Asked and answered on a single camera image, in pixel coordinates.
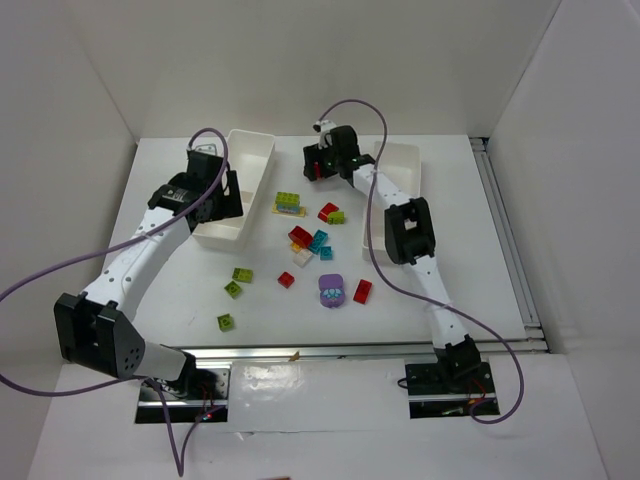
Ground small green lego brick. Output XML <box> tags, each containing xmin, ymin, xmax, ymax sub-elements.
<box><xmin>327</xmin><ymin>210</ymin><xmax>345</xmax><ymax>225</ymax></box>

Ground green 2x4 lego brick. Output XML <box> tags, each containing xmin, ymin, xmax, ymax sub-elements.
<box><xmin>275</xmin><ymin>191</ymin><xmax>300</xmax><ymax>208</ymax></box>

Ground green 2x3 lego brick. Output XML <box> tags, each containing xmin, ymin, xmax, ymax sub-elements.
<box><xmin>232</xmin><ymin>267</ymin><xmax>254</xmax><ymax>283</ymax></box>

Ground green sloped lego brick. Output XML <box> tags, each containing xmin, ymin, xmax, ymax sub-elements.
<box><xmin>224</xmin><ymin>281</ymin><xmax>243</xmax><ymax>299</ymax></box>

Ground red 2x4 lego brick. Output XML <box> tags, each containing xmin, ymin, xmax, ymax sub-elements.
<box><xmin>353</xmin><ymin>279</ymin><xmax>372</xmax><ymax>305</ymax></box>

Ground red 2x2 lego brick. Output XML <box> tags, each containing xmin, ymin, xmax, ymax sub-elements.
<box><xmin>277</xmin><ymin>271</ymin><xmax>295</xmax><ymax>289</ymax></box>

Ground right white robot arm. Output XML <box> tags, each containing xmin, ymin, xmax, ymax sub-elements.
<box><xmin>303</xmin><ymin>120</ymin><xmax>481</xmax><ymax>382</ymax></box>

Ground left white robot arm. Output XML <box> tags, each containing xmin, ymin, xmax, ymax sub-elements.
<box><xmin>54</xmin><ymin>149</ymin><xmax>243</xmax><ymax>397</ymax></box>

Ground left white divided bin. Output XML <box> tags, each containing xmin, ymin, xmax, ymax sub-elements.
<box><xmin>193</xmin><ymin>129</ymin><xmax>275</xmax><ymax>252</ymax></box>

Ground white divided bin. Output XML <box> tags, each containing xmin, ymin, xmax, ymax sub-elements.
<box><xmin>361</xmin><ymin>141</ymin><xmax>422</xmax><ymax>265</ymax></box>
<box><xmin>193</xmin><ymin>129</ymin><xmax>275</xmax><ymax>252</ymax></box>

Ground right white divided bin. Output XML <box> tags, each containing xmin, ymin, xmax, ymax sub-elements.
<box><xmin>361</xmin><ymin>141</ymin><xmax>422</xmax><ymax>265</ymax></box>

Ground teal 2x4 lego brick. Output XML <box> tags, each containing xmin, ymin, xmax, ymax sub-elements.
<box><xmin>308</xmin><ymin>230</ymin><xmax>328</xmax><ymax>254</ymax></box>

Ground teal 2x2 lego brick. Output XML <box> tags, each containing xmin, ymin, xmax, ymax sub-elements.
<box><xmin>319</xmin><ymin>246</ymin><xmax>333</xmax><ymax>261</ymax></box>

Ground white lego brick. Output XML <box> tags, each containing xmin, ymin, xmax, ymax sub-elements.
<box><xmin>293</xmin><ymin>249</ymin><xmax>313</xmax><ymax>268</ymax></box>

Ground purple flower lego box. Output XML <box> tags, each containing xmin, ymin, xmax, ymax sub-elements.
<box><xmin>318</xmin><ymin>273</ymin><xmax>346</xmax><ymax>308</ymax></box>

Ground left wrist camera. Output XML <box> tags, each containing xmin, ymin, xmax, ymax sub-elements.
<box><xmin>194</xmin><ymin>143</ymin><xmax>218</xmax><ymax>156</ymax></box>

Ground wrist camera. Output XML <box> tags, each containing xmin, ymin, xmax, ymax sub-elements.
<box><xmin>312</xmin><ymin>119</ymin><xmax>336</xmax><ymax>134</ymax></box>
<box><xmin>194</xmin><ymin>143</ymin><xmax>218</xmax><ymax>156</ymax></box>

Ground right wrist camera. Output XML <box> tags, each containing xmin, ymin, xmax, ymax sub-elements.
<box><xmin>312</xmin><ymin>119</ymin><xmax>336</xmax><ymax>134</ymax></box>

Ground aluminium rail front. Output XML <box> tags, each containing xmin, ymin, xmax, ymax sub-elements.
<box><xmin>184</xmin><ymin>335</ymin><xmax>550</xmax><ymax>362</ymax></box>

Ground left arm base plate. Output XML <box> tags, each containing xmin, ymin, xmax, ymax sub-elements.
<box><xmin>134</xmin><ymin>364</ymin><xmax>231</xmax><ymax>425</ymax></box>

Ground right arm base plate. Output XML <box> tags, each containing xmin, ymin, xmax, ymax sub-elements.
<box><xmin>397</xmin><ymin>362</ymin><xmax>500</xmax><ymax>419</ymax></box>

